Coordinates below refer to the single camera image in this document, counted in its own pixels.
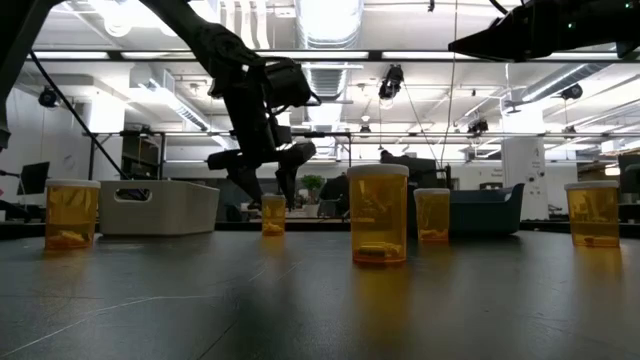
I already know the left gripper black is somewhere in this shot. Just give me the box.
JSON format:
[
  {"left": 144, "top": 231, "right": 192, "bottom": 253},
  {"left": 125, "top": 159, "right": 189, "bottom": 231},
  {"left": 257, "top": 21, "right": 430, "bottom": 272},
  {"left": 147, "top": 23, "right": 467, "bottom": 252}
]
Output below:
[{"left": 207, "top": 62, "right": 317, "bottom": 209}]

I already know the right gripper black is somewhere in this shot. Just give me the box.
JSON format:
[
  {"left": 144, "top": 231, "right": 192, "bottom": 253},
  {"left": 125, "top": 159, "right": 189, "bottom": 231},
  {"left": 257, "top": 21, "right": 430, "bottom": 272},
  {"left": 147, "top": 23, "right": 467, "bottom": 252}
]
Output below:
[{"left": 448, "top": 0, "right": 596, "bottom": 62}]

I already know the amber pill bottle white cap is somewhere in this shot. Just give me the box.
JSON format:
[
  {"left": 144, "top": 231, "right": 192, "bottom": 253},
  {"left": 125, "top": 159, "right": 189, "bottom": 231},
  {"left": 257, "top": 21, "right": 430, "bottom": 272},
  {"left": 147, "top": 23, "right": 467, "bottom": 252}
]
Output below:
[
  {"left": 347, "top": 163, "right": 410, "bottom": 266},
  {"left": 413, "top": 187, "right": 451, "bottom": 245},
  {"left": 44, "top": 178, "right": 102, "bottom": 251},
  {"left": 564, "top": 180, "right": 621, "bottom": 249},
  {"left": 260, "top": 194, "right": 288, "bottom": 238}
]

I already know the white plastic bin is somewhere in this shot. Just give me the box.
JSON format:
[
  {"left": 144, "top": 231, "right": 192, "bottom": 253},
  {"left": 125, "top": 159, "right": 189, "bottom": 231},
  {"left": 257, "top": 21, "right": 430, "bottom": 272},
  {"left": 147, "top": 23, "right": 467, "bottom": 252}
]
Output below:
[{"left": 98, "top": 179, "right": 221, "bottom": 237}]

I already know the dark teal plastic bin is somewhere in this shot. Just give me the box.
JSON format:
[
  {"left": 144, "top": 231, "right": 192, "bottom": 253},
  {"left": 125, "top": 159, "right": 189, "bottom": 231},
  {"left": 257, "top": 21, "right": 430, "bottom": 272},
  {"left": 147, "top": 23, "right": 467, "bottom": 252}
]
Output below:
[{"left": 408, "top": 182, "right": 526, "bottom": 237}]

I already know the small green office plant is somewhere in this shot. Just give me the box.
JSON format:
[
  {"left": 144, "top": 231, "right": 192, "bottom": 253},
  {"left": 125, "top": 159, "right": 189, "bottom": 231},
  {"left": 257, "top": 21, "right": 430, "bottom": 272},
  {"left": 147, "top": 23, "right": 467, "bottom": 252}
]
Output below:
[{"left": 301, "top": 173, "right": 325, "bottom": 219}]

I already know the person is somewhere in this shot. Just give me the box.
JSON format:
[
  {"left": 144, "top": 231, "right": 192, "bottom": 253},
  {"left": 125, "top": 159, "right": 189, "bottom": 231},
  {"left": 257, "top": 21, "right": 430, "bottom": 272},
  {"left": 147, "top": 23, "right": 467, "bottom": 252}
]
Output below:
[{"left": 319, "top": 172, "right": 351, "bottom": 219}]

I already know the black overhead light bar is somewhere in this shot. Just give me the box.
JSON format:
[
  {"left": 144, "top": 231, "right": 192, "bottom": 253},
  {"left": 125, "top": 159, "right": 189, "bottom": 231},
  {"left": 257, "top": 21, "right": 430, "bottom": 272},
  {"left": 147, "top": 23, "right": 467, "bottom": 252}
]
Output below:
[{"left": 29, "top": 48, "right": 621, "bottom": 63}]

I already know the dark shelf unit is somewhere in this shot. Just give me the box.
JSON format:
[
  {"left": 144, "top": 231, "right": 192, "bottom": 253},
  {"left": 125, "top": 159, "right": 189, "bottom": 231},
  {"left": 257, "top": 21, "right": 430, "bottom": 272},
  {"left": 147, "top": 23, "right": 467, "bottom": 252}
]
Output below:
[{"left": 121, "top": 130, "right": 166, "bottom": 181}]

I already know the white square column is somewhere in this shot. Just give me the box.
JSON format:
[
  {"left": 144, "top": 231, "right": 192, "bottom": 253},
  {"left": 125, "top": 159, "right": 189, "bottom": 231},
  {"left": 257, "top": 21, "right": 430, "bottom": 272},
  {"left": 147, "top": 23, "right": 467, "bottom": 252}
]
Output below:
[{"left": 501, "top": 137, "right": 549, "bottom": 221}]

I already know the black computer monitor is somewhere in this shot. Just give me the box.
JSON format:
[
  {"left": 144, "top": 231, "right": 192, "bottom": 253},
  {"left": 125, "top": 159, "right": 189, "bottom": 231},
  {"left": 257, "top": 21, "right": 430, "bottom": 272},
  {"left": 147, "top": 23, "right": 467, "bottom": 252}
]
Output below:
[{"left": 378, "top": 148, "right": 454, "bottom": 191}]

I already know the dark desk monitor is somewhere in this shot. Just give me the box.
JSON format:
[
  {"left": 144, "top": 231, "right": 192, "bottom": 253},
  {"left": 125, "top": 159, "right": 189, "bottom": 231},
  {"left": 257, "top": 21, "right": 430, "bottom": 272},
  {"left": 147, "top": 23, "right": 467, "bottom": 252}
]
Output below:
[{"left": 618, "top": 153, "right": 640, "bottom": 196}]

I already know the black tilted monitor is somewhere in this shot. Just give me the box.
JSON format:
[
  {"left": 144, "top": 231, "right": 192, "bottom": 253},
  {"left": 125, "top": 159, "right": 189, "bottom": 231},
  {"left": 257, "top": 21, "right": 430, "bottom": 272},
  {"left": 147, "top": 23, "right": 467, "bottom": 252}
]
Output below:
[{"left": 17, "top": 161, "right": 51, "bottom": 196}]

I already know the thin hanging black cable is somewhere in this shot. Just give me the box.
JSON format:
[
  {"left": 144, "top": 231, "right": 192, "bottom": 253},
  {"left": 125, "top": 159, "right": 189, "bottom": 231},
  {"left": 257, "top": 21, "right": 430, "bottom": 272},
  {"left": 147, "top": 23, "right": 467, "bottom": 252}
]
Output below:
[{"left": 438, "top": 0, "right": 459, "bottom": 166}]

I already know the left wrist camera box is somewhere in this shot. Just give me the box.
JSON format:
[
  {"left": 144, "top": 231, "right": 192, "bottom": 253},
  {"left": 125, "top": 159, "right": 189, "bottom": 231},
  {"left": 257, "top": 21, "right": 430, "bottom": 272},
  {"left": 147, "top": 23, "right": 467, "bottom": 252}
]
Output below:
[{"left": 263, "top": 58, "right": 321, "bottom": 109}]

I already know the black metal workstation frame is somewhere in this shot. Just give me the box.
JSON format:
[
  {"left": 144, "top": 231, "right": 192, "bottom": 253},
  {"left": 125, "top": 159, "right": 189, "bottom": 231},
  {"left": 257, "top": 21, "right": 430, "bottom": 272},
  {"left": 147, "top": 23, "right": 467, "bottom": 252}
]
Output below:
[{"left": 82, "top": 129, "right": 640, "bottom": 197}]

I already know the silver ribbed ventilation duct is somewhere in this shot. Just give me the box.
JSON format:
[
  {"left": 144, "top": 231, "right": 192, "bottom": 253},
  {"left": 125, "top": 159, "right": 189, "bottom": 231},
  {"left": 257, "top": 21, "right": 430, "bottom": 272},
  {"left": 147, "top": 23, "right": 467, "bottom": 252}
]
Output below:
[{"left": 294, "top": 0, "right": 365, "bottom": 101}]

